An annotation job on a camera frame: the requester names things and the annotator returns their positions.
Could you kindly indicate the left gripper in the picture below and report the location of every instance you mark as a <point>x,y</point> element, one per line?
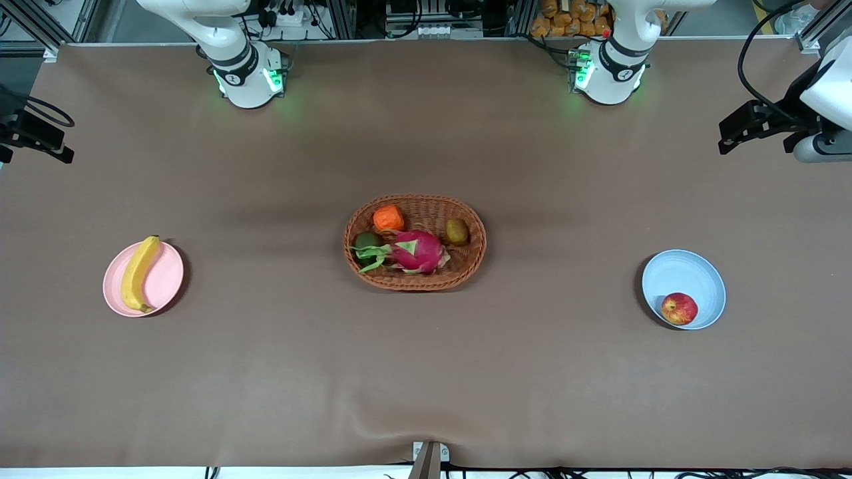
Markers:
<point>789,117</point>

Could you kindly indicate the yellow banana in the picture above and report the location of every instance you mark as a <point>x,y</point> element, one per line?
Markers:
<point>136,273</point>

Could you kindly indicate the red yellow apple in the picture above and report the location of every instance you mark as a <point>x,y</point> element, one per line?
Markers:
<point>679,309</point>

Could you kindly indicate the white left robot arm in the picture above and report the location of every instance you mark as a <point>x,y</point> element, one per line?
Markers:
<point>612,73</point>

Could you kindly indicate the white sneaker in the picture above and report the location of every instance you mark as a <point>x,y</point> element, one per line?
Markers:
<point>792,23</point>

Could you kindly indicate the pink plate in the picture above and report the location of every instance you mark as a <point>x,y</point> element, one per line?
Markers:
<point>166,273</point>

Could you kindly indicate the light blue plate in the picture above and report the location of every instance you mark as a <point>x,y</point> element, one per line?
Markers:
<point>679,273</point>

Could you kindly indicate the bag of orange items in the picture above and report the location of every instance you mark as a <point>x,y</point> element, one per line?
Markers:
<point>566,20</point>

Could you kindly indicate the white power strip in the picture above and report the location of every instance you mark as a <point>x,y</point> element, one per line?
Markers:
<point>293,18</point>

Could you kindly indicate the dark green avocado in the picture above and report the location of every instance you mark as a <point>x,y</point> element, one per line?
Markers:
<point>367,239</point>

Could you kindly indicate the brown kiwi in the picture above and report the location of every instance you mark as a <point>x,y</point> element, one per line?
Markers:
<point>456,231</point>

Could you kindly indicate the brown wicker basket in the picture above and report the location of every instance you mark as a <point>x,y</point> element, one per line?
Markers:
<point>466,263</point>

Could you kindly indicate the orange fruit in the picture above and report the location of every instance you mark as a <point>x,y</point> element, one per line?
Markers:
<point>389,218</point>

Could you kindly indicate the grey control box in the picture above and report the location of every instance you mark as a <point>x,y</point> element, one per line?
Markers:
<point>432,30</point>

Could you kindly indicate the pink dragon fruit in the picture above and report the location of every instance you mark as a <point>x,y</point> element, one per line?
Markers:
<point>419,251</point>

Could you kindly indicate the brown tablecloth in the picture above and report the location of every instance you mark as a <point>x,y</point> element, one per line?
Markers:
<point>426,372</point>

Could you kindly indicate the aluminium frame profile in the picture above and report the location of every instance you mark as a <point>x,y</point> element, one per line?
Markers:
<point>815,33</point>
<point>40,30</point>

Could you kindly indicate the metal table bracket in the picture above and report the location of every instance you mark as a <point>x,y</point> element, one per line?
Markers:
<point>429,462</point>

